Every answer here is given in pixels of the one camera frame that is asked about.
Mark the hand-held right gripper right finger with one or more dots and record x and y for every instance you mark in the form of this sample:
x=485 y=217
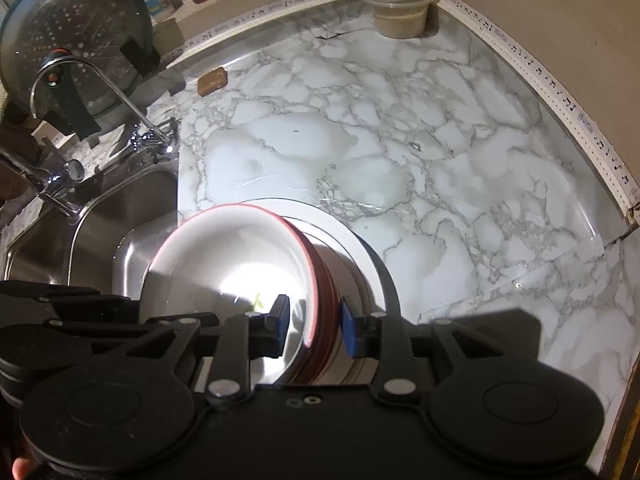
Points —
x=351 y=327

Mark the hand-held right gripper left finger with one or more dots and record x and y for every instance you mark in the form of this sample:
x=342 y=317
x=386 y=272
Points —
x=279 y=322

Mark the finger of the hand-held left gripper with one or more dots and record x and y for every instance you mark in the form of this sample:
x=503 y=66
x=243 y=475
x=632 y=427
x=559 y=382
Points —
x=50 y=291
x=95 y=309

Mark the large white floral plate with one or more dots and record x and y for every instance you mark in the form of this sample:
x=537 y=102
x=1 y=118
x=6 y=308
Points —
x=374 y=280

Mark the pink-rimmed floral bowl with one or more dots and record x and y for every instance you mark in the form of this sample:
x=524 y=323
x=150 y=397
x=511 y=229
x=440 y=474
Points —
x=210 y=260

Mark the person's left hand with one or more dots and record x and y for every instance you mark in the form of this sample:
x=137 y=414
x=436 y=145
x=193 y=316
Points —
x=23 y=469

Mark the stainless steel sink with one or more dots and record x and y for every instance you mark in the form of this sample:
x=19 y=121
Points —
x=100 y=230

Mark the chrome sink mixer faucet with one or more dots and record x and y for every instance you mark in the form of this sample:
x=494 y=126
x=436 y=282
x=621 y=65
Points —
x=65 y=175

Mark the chrome gooseneck faucet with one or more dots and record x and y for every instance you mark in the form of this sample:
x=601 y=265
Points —
x=150 y=137

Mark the brown soap bar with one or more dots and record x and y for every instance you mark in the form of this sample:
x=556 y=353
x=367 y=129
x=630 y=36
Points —
x=213 y=81

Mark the black lid stand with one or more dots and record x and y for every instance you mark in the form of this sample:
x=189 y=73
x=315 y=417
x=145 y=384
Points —
x=140 y=56

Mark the perforated steel steamer plate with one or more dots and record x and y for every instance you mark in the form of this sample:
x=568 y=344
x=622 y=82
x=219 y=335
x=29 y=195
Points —
x=75 y=15

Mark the clear plastic lidded container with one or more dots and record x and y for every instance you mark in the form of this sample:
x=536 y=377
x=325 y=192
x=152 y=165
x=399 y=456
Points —
x=400 y=20

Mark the white patterned trim strip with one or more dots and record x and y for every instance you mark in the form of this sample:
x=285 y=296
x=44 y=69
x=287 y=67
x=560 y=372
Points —
x=550 y=85

